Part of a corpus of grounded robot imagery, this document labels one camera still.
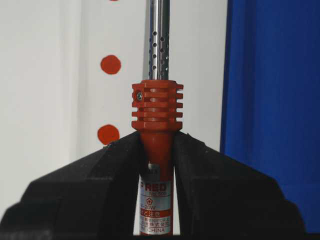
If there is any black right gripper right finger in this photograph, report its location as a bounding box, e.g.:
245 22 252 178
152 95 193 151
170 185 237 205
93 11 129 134
173 132 305 239

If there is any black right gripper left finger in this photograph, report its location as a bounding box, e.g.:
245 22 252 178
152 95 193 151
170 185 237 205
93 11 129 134
0 132 143 240

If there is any red handled soldering iron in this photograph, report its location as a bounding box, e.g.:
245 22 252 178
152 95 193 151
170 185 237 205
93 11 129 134
131 0 184 236

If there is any blue table cloth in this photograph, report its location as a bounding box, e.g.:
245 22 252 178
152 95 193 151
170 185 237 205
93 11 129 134
220 0 320 233

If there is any large white board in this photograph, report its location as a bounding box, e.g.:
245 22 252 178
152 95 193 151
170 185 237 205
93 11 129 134
0 0 82 213

